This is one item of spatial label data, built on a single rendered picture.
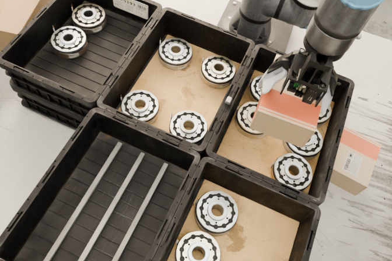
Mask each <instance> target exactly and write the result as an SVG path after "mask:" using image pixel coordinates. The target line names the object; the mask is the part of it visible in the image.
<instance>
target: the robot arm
mask: <svg viewBox="0 0 392 261"><path fill-rule="evenodd" d="M383 1H384V0H241V4H240V8H239V9H238V11H237V12H236V13H235V14H234V15H233V17H232V18H231V20H230V23H229V30H230V31H231V32H233V33H236V34H238V35H241V36H243V37H246V38H249V39H251V40H253V41H254V43H255V45H257V44H262V43H264V42H266V41H267V40H268V38H269V36H270V34H271V18H274V19H278V20H281V21H283V22H286V23H289V24H292V25H294V26H297V27H299V28H301V29H306V35H305V37H304V39H303V45H304V48H305V49H304V48H300V49H299V50H294V51H292V52H291V53H289V54H285V55H282V56H280V57H278V58H277V59H276V60H275V61H274V62H273V63H272V64H271V66H270V67H269V68H268V70H267V71H266V72H265V73H264V75H263V76H262V78H261V79H260V82H259V84H258V88H259V89H260V88H262V94H266V93H268V92H269V91H270V90H271V88H272V87H273V85H274V84H275V83H276V82H278V81H280V80H282V79H283V78H285V77H286V79H285V81H284V83H283V85H282V88H281V92H280V94H282V92H283V90H284V88H285V87H286V85H287V83H288V81H289V80H290V81H289V84H288V87H287V91H290V92H293V93H295V94H294V96H298V97H300V98H302V96H303V98H302V102H304V103H307V104H312V102H313V101H315V100H316V103H315V107H317V106H318V104H319V102H320V101H321V113H322V115H325V113H326V110H327V109H328V107H329V106H330V104H331V100H332V98H333V94H334V90H335V88H336V85H337V80H338V76H337V73H336V71H335V70H334V66H333V62H335V61H338V60H340V59H341V58H342V57H343V56H344V54H345V53H346V52H347V51H348V50H349V48H350V47H351V45H352V44H353V42H354V41H355V39H357V40H359V39H361V36H362V35H361V31H362V30H363V28H364V27H365V26H366V24H367V23H368V21H369V20H370V18H371V17H372V16H373V14H374V13H375V11H376V9H377V8H378V7H379V5H380V4H381V3H382V2H383Z"/></svg>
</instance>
